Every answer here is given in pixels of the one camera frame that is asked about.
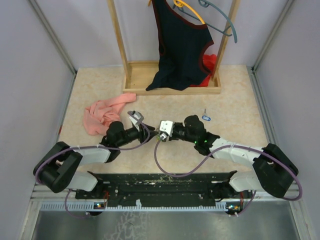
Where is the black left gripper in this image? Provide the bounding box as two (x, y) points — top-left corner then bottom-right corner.
(117, 122), (159, 147)

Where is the large keyring with small rings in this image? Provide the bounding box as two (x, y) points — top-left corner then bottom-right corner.
(155, 131), (162, 141)

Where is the blue tagged key bunch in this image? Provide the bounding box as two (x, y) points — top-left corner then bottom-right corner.
(201, 108), (211, 122)

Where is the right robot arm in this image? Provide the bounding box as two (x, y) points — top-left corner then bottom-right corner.
(169, 115), (299, 199)

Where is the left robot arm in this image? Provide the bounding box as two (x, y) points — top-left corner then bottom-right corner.
(33, 121), (158, 199)

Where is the pink cloth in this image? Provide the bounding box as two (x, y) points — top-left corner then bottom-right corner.
(83, 93), (137, 136)

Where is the wooden clothes rack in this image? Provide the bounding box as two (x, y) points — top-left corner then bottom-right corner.
(107, 0), (240, 96)

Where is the red cloth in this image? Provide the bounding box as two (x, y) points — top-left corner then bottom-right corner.
(190, 54), (217, 87)

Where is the dark navy tank top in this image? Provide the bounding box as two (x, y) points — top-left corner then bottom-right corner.
(145, 0), (214, 91)

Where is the yellow clothes hanger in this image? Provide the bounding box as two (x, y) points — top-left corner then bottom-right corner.
(147, 0), (207, 26)

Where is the grey blue clothes hanger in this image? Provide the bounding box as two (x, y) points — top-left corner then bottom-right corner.
(197, 0), (239, 44)

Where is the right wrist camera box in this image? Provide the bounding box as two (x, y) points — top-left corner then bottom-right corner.
(158, 120), (175, 142)

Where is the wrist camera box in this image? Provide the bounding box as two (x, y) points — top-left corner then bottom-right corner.
(158, 120), (175, 142)
(127, 111), (144, 126)

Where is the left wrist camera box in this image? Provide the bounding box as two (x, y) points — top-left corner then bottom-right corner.
(127, 111), (144, 126)

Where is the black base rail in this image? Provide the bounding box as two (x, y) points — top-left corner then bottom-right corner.
(75, 172), (240, 208)

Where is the white cable duct strip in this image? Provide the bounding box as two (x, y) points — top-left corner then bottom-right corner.
(39, 199), (246, 213)

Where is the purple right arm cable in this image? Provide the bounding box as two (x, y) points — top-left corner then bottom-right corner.
(153, 138), (303, 217)

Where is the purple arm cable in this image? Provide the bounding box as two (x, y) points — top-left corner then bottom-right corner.
(153, 138), (303, 217)
(34, 110), (151, 220)

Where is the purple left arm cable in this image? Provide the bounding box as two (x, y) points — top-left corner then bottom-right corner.
(34, 110), (151, 220)

